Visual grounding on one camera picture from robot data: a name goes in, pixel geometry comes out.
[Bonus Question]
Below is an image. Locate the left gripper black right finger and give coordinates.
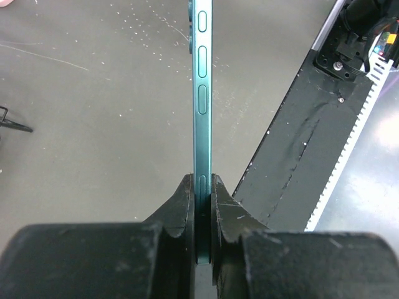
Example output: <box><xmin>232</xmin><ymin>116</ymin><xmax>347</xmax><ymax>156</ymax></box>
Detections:
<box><xmin>211</xmin><ymin>175</ymin><xmax>398</xmax><ymax>298</ymax></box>

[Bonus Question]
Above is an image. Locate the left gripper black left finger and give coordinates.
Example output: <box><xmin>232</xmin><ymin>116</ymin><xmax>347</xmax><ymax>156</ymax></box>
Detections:
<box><xmin>1</xmin><ymin>175</ymin><xmax>195</xmax><ymax>298</ymax></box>

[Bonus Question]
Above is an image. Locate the teal smartphone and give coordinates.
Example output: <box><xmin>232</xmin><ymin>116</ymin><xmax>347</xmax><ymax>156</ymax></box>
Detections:
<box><xmin>188</xmin><ymin>0</ymin><xmax>213</xmax><ymax>264</ymax></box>

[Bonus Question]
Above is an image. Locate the pink phone case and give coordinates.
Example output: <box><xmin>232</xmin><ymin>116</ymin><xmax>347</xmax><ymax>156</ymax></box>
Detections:
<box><xmin>0</xmin><ymin>0</ymin><xmax>14</xmax><ymax>7</ymax></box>

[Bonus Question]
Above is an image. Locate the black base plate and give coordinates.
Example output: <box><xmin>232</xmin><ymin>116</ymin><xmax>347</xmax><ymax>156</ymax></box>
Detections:
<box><xmin>233</xmin><ymin>1</ymin><xmax>398</xmax><ymax>231</ymax></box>

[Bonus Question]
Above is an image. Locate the black wire basket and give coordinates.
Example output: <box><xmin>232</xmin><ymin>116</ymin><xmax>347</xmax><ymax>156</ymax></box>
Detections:
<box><xmin>0</xmin><ymin>105</ymin><xmax>34</xmax><ymax>134</ymax></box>

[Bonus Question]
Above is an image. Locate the white slotted cable duct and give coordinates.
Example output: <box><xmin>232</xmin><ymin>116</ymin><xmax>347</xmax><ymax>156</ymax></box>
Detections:
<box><xmin>304</xmin><ymin>53</ymin><xmax>393</xmax><ymax>232</ymax></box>

